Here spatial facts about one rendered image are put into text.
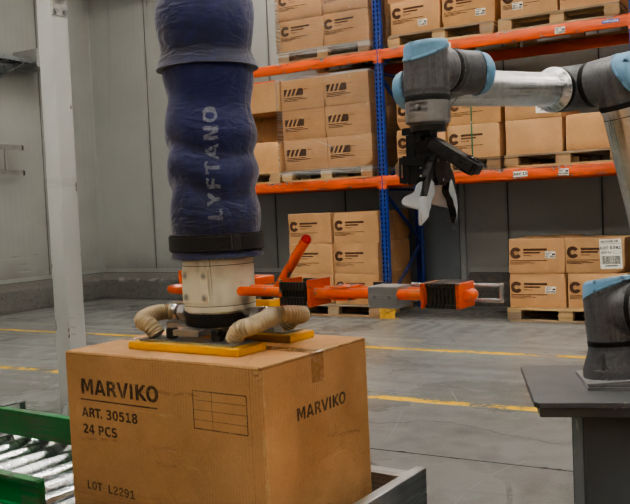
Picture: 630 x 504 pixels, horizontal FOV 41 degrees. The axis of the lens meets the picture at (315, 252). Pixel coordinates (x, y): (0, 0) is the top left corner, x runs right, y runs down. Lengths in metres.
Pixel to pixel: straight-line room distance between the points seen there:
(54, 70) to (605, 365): 3.48
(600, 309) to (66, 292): 3.23
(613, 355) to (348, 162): 7.55
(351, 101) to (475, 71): 8.03
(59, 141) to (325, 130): 5.44
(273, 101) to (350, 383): 8.52
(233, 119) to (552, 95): 0.81
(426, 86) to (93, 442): 1.12
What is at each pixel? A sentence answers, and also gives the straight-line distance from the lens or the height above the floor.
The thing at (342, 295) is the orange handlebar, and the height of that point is 1.08.
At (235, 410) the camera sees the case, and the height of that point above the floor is 0.86.
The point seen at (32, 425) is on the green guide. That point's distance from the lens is 2.96.
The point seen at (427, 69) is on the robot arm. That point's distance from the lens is 1.70.
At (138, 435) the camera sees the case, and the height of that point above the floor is 0.77.
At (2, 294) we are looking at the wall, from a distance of 12.40.
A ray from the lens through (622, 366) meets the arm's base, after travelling 2.42.
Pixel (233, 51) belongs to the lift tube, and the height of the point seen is 1.62.
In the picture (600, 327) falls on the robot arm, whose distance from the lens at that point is 2.43.
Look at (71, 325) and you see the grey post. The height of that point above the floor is 0.68.
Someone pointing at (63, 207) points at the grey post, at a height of 1.33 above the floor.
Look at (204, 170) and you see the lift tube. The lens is 1.93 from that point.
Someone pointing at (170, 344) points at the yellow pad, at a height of 0.97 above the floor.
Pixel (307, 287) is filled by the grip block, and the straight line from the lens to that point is 1.83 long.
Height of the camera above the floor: 1.26
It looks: 3 degrees down
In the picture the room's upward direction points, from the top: 2 degrees counter-clockwise
